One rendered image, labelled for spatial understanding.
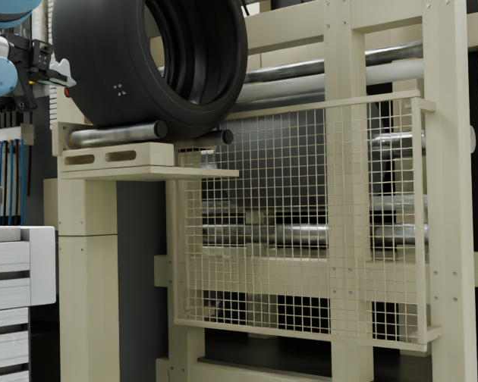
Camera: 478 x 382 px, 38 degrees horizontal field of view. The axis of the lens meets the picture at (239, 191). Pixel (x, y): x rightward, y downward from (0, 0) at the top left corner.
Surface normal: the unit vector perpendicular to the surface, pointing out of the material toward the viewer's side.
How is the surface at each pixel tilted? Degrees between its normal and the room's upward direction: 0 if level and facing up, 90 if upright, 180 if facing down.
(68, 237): 90
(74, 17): 89
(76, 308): 90
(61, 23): 89
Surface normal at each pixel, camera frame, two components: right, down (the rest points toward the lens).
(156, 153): 0.79, -0.04
